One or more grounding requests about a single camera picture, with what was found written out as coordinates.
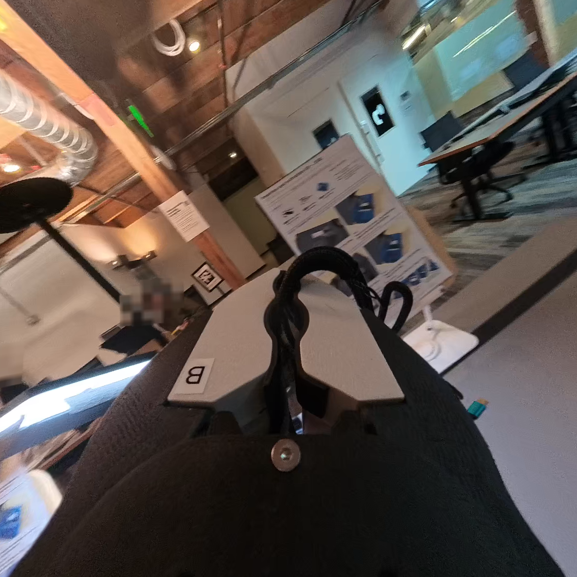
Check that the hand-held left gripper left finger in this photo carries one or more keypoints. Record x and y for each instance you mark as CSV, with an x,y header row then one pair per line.
x,y
230,342

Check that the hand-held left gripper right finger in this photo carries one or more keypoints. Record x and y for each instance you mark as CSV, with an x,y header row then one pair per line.
x,y
347,356

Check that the black framed tag sign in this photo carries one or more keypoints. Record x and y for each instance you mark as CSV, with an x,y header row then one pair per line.
x,y
206,276

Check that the wooden document stand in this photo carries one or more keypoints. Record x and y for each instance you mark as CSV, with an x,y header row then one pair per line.
x,y
446,342

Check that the bright light panel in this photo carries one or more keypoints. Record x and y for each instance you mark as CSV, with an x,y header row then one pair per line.
x,y
67,392

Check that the green exit sign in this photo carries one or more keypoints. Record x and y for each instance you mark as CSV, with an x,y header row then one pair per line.
x,y
139,121

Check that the black disc pole stand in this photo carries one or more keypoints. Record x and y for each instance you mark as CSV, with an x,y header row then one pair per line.
x,y
31,203

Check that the black phone sign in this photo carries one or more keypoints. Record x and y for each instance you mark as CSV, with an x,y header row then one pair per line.
x,y
378,112

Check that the black office chair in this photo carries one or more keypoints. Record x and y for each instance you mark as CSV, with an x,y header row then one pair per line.
x,y
450,130

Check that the wooden top office desk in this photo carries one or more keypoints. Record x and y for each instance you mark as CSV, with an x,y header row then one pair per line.
x,y
496,130

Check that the white wall notice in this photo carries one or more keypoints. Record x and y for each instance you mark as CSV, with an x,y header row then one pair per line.
x,y
182,214

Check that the wooden post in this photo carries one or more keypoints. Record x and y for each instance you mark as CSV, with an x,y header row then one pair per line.
x,y
135,153

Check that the silver ventilation duct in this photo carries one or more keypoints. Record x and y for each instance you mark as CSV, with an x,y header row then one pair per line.
x,y
45,126

